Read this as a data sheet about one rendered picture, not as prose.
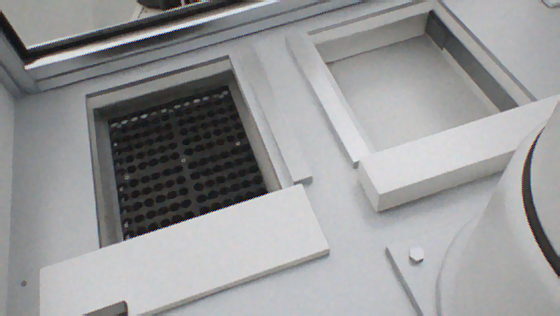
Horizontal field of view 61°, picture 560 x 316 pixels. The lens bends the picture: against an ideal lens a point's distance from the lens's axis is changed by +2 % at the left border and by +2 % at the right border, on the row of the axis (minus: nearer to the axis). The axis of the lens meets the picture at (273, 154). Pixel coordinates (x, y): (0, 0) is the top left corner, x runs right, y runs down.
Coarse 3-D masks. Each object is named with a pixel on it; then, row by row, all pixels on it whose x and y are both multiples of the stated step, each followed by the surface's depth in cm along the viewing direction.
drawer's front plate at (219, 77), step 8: (224, 72) 76; (232, 72) 77; (200, 80) 76; (208, 80) 77; (216, 80) 77; (224, 80) 78; (168, 88) 75; (176, 88) 76; (184, 88) 76; (192, 88) 77; (136, 96) 75; (144, 96) 75; (152, 96) 76; (160, 96) 76; (168, 96) 77; (112, 104) 74; (120, 104) 75; (128, 104) 75; (136, 104) 76; (104, 112) 75; (112, 112) 76
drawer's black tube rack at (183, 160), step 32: (224, 96) 66; (128, 128) 65; (160, 128) 64; (192, 128) 64; (224, 128) 63; (128, 160) 65; (160, 160) 61; (192, 160) 60; (224, 160) 60; (128, 192) 58; (160, 192) 57; (192, 192) 57; (224, 192) 61; (256, 192) 56; (160, 224) 55
